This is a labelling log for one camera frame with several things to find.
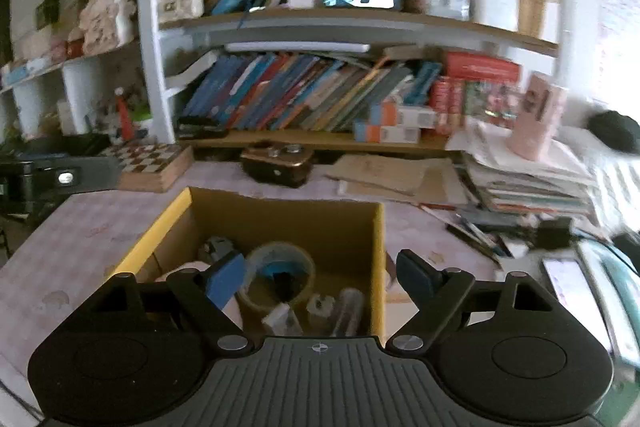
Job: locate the brown paper envelopes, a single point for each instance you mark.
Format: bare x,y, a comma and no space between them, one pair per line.
395,179

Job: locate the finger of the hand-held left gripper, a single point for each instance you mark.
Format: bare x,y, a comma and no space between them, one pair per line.
85,177

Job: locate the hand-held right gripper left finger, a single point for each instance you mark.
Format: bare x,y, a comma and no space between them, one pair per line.
227,279

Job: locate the stack of papers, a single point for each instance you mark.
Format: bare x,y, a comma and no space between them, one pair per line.
525,182

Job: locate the red boxed book set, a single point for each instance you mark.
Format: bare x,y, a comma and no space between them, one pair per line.
470,102

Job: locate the pink and white ornament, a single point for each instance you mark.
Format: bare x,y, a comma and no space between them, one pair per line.
107,19

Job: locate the alphabet wall poster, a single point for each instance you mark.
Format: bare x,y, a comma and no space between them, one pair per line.
620,22

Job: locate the dark brown case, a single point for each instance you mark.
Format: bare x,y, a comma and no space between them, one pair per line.
277,167

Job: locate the checkered chess box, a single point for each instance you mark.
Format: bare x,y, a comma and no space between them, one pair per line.
150,167

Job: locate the yellow cardboard box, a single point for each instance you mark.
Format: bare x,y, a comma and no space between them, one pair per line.
340,227

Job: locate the long row of leaning books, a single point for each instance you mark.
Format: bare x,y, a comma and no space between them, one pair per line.
300,94

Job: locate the small grey object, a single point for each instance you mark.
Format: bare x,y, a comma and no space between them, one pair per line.
217,249

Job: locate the white storage box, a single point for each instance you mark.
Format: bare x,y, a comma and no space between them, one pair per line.
495,7

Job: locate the small orange and white box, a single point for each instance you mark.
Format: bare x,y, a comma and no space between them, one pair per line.
384,115

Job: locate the green and white jar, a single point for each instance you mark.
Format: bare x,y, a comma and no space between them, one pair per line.
143,129

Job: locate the flat red box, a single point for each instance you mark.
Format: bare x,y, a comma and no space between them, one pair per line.
480,66

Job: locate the yellow tape roll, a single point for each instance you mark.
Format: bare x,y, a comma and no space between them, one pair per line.
305,277

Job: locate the pink plush toy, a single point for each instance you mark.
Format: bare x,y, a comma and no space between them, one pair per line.
182,272

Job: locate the pink checked tablecloth desktop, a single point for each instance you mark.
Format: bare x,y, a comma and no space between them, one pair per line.
75,227

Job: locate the small white roll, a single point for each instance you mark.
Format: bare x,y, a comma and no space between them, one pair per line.
320,309

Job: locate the pink pen holder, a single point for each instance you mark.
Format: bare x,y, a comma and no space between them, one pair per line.
537,122

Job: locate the black cloth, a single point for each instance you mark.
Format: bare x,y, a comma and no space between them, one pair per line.
615,132

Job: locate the white wooden bookshelf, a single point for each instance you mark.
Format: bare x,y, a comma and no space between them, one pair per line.
150,82

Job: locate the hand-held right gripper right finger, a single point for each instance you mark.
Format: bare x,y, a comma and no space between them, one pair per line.
415,277

